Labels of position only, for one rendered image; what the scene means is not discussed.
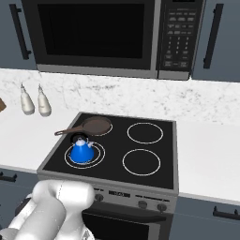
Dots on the grey-blue cupboard door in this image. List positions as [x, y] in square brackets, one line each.
[7, 37]
[228, 40]

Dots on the round black stove knob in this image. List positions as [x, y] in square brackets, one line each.
[99, 198]
[162, 207]
[142, 204]

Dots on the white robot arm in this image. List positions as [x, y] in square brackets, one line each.
[53, 209]

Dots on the grey-blue drawer front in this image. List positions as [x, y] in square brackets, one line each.
[18, 187]
[200, 223]

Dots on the black microwave door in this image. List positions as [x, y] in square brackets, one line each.
[93, 31]

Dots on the brown wooden board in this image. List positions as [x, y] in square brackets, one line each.
[2, 105]

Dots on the brown frying pan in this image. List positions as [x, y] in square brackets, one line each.
[97, 125]

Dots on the white bottle with grey cap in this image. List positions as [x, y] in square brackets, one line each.
[27, 103]
[44, 104]

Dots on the black oven door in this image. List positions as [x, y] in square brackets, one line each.
[122, 229]

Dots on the black and silver microwave oven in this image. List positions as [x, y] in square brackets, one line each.
[175, 37]

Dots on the black stove with oven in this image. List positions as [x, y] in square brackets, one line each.
[118, 137]

